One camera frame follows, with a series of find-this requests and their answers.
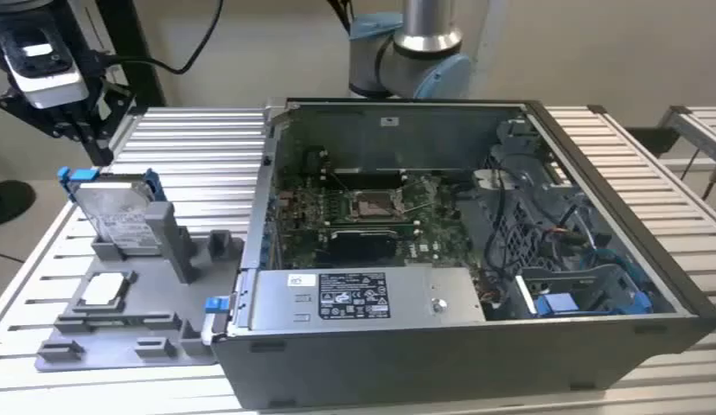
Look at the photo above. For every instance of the black block by table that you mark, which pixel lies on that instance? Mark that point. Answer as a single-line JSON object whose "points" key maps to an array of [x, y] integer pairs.
{"points": [[652, 140]]}

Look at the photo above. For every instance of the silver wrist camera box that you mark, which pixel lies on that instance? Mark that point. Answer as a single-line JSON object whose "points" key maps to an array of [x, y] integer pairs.
{"points": [[49, 88]]}

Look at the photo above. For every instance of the black round stand base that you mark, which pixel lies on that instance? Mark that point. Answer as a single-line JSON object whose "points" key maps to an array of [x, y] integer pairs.
{"points": [[9, 203]]}

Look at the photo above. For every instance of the green motherboard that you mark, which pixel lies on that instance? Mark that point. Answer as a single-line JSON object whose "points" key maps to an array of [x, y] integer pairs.
{"points": [[438, 242]]}

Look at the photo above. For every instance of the silver CPU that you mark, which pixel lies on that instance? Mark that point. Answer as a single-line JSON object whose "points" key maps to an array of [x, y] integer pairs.
{"points": [[105, 289]]}

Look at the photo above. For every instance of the blue carrier in bay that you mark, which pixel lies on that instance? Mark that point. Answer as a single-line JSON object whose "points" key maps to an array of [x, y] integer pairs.
{"points": [[557, 306]]}

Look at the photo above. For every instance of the blue case latch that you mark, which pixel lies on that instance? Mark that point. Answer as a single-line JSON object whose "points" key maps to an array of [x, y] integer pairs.
{"points": [[216, 304]]}

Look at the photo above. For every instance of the grey parts rack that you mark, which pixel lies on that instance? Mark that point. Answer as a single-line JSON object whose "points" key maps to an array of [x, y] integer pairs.
{"points": [[145, 298]]}

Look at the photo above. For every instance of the hard disk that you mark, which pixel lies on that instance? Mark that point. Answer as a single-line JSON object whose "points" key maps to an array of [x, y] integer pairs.
{"points": [[113, 203]]}

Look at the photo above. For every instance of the silver thumb screw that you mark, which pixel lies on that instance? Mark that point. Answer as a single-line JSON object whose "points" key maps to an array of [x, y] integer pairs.
{"points": [[438, 304]]}

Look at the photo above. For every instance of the silver power supply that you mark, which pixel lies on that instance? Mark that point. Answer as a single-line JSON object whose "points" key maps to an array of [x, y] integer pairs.
{"points": [[277, 302]]}

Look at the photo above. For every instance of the CPU socket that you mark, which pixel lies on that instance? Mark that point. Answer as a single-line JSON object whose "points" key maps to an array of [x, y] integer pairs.
{"points": [[374, 206]]}

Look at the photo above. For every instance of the RAM slot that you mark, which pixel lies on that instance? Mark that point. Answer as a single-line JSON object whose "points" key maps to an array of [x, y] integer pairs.
{"points": [[364, 179]]}

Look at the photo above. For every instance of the green RAM stick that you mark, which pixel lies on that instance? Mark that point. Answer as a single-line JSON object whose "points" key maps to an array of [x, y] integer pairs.
{"points": [[127, 321]]}

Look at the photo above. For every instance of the small white sticker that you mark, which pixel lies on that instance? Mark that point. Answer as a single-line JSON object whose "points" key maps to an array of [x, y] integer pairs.
{"points": [[301, 279]]}

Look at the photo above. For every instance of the locking lever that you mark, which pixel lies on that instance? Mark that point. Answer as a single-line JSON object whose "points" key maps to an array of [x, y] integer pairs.
{"points": [[342, 180]]}

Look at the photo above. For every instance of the metal slat side table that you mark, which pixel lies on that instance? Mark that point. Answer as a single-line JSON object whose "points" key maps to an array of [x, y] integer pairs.
{"points": [[701, 125]]}

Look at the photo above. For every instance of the black graphics card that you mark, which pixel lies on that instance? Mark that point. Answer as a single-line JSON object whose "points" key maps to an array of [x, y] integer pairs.
{"points": [[361, 248]]}

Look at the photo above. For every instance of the black upright post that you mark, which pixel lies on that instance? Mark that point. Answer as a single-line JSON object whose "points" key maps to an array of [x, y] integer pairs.
{"points": [[142, 34]]}

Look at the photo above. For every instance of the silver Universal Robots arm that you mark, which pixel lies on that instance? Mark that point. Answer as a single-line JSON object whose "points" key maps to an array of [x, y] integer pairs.
{"points": [[404, 56]]}

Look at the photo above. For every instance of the black open PC case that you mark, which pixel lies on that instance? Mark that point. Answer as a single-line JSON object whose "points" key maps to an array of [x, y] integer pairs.
{"points": [[393, 367]]}

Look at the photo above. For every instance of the white black wall sticker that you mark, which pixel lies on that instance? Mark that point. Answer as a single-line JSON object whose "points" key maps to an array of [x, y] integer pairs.
{"points": [[389, 121]]}

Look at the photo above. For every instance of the blue bay clip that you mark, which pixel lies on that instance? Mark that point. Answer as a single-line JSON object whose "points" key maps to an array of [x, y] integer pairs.
{"points": [[643, 300]]}

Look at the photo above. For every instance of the black label sticker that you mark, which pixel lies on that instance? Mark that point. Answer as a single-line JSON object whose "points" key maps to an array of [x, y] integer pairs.
{"points": [[352, 296]]}

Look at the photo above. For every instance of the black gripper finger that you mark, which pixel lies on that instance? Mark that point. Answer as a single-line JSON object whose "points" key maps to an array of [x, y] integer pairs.
{"points": [[98, 149]]}

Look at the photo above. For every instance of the grey metal disk bay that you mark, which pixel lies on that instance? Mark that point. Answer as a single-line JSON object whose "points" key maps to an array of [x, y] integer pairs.
{"points": [[508, 225]]}

